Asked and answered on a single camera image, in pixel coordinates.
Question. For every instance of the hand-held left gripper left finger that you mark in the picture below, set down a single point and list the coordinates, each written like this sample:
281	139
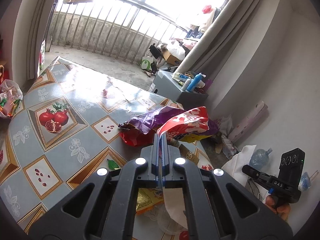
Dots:
156	160

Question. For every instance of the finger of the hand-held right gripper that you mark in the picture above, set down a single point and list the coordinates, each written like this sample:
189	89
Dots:
257	176

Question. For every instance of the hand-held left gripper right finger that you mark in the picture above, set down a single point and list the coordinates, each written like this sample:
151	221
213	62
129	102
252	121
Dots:
167	160

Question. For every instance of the purple snack bag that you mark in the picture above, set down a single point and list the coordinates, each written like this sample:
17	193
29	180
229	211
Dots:
150	118

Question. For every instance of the red snack bag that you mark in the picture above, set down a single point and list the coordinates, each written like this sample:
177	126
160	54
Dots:
187	121

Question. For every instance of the clear plastic cup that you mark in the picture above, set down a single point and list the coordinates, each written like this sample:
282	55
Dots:
162	223

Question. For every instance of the person's right hand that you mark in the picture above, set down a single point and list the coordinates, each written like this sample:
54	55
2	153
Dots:
284	210

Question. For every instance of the blue water jug on dispenser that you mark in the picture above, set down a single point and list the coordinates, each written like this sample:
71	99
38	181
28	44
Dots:
305	181

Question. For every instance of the empty blue water jug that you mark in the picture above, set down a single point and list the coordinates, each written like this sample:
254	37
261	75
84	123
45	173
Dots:
261	158

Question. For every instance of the white garment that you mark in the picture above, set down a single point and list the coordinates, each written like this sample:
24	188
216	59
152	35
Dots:
237	162

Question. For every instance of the red plastic wrapper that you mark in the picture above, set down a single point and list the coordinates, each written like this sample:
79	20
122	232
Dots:
133	138

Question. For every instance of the yellow snack bag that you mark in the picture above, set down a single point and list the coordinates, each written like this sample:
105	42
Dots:
148	201
197	137

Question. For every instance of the white paper tissue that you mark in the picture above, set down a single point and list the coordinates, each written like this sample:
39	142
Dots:
176	207

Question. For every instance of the pink wallpaper roll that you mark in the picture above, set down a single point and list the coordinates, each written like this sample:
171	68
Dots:
250	121

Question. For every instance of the grey cabinet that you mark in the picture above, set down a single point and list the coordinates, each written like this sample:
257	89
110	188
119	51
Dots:
170	87

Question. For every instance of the white bottle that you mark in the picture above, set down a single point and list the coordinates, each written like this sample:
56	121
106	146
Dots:
186	85

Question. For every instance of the blue spray bottle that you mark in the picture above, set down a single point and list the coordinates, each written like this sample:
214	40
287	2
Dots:
195	82

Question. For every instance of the purple bottle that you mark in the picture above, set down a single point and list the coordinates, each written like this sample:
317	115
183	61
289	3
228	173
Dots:
208	83

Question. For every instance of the green and white bag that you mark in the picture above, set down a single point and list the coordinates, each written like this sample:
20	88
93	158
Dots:
146	63

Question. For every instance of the cardboard box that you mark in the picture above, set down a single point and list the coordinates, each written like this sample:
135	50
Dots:
172	58

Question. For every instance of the metal balcony railing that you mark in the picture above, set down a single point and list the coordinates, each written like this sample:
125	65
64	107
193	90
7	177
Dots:
105	27

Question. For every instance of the beige curtain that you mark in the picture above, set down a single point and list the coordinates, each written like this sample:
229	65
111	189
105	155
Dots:
37	25
225	30

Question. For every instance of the hanging white clothes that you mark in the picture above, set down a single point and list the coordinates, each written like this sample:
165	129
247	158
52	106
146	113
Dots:
205	17

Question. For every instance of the plastic bag of snacks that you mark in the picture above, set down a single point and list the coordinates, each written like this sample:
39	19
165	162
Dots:
10	100

